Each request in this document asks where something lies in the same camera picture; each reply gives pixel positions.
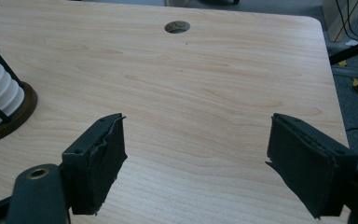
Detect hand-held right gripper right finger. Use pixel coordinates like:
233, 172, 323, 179
265, 113, 358, 219

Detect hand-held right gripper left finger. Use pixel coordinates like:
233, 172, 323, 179
62, 113, 129, 217

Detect round table cable hole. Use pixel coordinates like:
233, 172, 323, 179
163, 20, 191, 35

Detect metal floor rail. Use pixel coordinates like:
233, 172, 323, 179
331, 65, 358, 81

